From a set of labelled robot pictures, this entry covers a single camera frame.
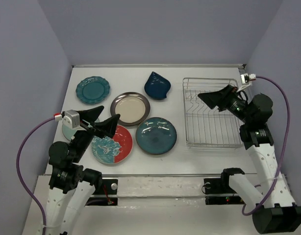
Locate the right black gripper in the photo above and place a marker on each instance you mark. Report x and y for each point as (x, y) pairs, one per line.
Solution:
(221, 98)

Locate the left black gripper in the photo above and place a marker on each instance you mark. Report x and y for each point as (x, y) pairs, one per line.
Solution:
(103, 128)

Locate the red and blue floral plate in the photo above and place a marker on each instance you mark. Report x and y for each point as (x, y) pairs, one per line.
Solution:
(110, 151)

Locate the teal scalloped plate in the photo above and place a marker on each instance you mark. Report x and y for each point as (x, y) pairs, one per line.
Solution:
(92, 90)

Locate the light mint glass plate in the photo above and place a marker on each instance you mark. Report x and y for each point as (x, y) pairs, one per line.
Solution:
(68, 132)

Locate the dark teal round plate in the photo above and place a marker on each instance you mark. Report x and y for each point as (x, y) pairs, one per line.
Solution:
(156, 136)

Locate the dark blue teardrop dish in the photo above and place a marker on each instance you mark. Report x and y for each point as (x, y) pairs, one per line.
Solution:
(157, 87)

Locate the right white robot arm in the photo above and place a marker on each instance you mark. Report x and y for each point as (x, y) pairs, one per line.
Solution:
(272, 207)

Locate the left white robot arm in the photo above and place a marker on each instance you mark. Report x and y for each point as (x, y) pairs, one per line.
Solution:
(70, 184)

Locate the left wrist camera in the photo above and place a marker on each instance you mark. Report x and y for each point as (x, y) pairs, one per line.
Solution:
(71, 119)

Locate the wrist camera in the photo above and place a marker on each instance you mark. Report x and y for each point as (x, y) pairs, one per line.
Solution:
(246, 80)
(71, 119)

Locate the metal wire dish rack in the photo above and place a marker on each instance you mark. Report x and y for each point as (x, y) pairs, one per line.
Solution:
(206, 127)

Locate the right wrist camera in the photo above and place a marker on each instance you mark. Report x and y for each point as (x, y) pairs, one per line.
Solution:
(246, 80)

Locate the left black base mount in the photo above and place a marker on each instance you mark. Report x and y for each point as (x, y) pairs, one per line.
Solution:
(106, 195)

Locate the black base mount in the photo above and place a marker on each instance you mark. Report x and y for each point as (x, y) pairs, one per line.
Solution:
(106, 195)
(216, 194)

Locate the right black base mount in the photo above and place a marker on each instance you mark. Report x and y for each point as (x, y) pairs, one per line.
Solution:
(216, 194)

